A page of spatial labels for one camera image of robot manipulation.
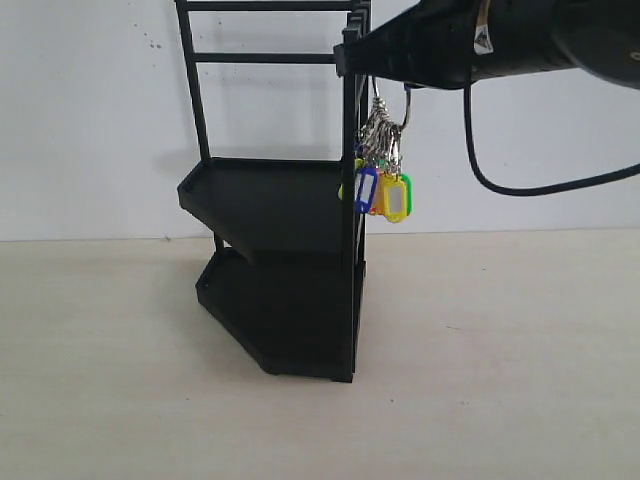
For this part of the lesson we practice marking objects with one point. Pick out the bunch of colourful key tags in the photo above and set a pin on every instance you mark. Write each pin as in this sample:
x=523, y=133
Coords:
x=380, y=186

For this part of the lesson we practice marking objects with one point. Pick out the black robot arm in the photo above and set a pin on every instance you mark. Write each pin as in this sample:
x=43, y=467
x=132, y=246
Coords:
x=529, y=37

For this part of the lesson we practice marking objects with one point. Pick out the black two-tier metal rack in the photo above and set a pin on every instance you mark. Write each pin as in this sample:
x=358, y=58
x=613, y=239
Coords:
x=286, y=276

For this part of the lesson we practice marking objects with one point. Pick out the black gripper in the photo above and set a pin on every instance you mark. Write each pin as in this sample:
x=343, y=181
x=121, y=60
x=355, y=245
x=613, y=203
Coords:
x=432, y=44

